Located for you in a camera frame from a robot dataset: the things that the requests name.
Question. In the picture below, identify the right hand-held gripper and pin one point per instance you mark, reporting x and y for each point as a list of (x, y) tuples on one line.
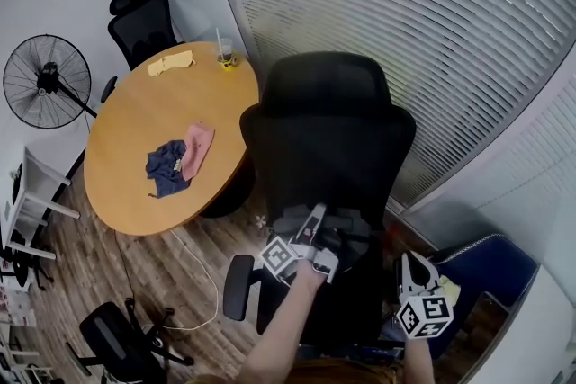
[(425, 315)]

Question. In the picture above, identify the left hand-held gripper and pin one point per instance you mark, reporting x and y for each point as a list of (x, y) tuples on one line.
[(279, 258)]

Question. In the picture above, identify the large black office chair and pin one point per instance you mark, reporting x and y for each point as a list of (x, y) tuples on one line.
[(328, 139)]

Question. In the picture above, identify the person's right forearm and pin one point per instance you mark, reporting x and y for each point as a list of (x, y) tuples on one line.
[(419, 359)]

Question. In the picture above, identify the person's left forearm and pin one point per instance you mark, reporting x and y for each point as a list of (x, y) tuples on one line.
[(279, 328)]

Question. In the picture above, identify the black swivel chair with star base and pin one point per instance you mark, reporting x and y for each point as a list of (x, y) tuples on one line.
[(117, 342)]

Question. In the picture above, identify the black mesh office chair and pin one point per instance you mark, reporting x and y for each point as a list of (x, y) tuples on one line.
[(144, 27)]

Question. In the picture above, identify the pale yellow-green cloth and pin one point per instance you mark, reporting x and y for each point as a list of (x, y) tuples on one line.
[(450, 290)]

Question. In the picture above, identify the dark blue armchair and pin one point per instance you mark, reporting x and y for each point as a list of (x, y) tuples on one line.
[(490, 270)]

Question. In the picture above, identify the white desk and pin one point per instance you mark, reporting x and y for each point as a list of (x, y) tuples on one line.
[(531, 337)]

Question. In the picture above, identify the pink cloth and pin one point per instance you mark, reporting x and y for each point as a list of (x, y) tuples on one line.
[(198, 148)]

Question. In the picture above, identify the blue cloth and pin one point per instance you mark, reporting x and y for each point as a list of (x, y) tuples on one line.
[(166, 168)]

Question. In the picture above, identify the yellow and black tape roll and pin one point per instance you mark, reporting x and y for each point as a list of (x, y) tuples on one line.
[(229, 63)]

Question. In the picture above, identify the round wooden table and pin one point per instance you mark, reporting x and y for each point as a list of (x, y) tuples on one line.
[(153, 112)]

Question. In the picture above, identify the clear plastic cup with straw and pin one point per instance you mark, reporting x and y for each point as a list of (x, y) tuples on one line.
[(225, 47)]

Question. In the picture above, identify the yellow cloth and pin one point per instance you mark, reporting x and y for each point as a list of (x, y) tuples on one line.
[(171, 62)]

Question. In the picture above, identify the white window blinds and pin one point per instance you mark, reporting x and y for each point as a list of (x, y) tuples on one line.
[(405, 13)]

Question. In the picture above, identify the white side table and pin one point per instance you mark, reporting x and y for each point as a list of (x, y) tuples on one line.
[(36, 184)]

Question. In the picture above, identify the black standing fan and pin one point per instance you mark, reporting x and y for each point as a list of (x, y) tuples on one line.
[(47, 81)]

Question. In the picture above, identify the red and white boxes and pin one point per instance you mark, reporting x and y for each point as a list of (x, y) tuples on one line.
[(13, 306)]

